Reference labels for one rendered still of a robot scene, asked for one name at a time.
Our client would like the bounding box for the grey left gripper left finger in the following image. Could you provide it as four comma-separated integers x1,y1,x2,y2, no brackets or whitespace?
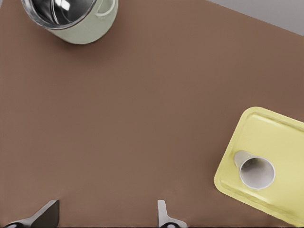
4,199,60,228

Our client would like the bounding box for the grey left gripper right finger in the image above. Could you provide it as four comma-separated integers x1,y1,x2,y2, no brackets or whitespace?
157,199,188,228

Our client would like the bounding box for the white IKEA cup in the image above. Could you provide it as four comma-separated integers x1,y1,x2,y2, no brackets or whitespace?
233,150,276,190

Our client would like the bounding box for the yellow rectangular tray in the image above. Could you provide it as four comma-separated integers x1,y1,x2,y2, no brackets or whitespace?
213,106,304,227

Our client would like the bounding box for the pale green steel pot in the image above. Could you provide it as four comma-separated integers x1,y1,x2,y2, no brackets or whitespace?
20,0,119,45

